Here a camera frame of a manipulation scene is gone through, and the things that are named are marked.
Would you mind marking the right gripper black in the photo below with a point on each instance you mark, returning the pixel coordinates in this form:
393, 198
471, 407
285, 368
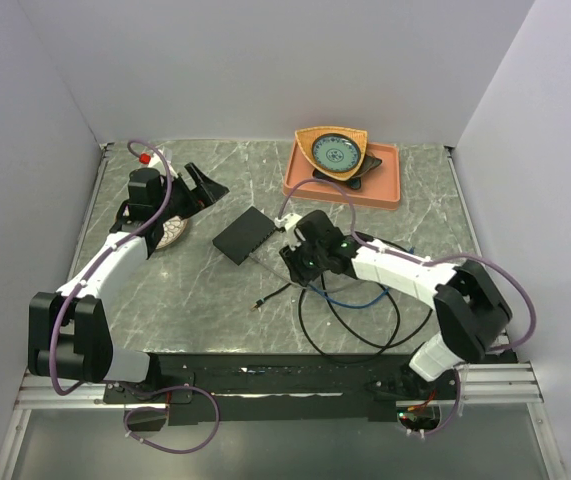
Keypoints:
292, 259

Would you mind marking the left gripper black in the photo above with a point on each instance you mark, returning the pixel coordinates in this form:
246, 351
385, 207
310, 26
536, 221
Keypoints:
206, 192

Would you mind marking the black network switch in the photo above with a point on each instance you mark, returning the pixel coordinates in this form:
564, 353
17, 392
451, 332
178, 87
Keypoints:
244, 235

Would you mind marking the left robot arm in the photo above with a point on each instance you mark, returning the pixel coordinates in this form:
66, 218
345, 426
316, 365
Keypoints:
69, 335

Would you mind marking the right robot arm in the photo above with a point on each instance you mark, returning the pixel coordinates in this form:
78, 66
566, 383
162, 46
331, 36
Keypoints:
470, 310

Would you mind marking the salmon rectangular tray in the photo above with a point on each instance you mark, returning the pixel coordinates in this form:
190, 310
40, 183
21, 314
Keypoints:
380, 188

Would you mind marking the teal patterned round plate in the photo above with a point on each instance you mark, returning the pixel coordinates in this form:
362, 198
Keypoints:
336, 153

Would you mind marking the black dish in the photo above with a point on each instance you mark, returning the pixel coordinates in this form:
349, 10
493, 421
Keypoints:
369, 164

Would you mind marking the woven triangular basket plate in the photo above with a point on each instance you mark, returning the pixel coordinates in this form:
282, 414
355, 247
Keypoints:
305, 138

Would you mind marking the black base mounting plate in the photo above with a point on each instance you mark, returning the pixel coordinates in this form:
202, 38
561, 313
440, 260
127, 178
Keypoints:
265, 387

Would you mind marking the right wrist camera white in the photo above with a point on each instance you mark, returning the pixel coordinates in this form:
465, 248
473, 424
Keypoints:
287, 224

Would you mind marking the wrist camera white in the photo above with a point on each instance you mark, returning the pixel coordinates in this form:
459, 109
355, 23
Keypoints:
153, 160
287, 224

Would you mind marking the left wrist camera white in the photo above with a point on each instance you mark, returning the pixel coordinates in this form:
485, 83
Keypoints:
153, 160

